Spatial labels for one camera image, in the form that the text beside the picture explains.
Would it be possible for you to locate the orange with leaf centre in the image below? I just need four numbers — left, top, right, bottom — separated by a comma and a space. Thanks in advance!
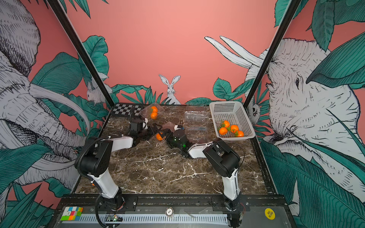
230, 125, 239, 134

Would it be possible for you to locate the white perforated plastic basket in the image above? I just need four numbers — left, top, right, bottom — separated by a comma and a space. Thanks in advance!
209, 101, 256, 141

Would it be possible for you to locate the black front rail frame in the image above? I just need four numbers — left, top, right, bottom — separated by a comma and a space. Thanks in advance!
48, 194, 296, 228

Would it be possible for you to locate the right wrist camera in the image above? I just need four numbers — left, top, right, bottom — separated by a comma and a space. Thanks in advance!
174, 124, 184, 131

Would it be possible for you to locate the yellow round sticker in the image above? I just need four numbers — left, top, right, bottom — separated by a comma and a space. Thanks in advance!
265, 208, 276, 220

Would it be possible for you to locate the right black frame post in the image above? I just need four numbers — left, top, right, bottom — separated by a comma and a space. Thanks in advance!
243, 0, 301, 108

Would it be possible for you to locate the white slotted cable duct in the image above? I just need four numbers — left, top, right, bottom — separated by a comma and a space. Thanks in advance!
61, 213, 229, 225

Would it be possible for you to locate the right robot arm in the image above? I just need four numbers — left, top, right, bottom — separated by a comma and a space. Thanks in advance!
159, 129, 240, 201

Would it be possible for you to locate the colourful rubik cube front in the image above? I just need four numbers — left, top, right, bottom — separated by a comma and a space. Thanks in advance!
60, 206, 84, 221

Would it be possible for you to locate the black white checkerboard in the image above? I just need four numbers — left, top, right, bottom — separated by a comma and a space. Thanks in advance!
111, 103, 144, 117

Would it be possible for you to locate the left black frame post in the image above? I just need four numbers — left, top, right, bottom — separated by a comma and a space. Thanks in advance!
47, 0, 115, 107

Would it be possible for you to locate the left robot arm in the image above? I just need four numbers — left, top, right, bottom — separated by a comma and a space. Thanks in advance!
75, 124, 162, 199

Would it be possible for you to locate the clear clamshell container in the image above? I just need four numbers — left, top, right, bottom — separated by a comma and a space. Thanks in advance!
184, 105, 209, 127
156, 122, 181, 143
140, 103, 165, 121
185, 124, 209, 143

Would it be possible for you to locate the black frame post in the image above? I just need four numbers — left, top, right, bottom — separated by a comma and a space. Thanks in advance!
47, 0, 115, 107
243, 0, 301, 108

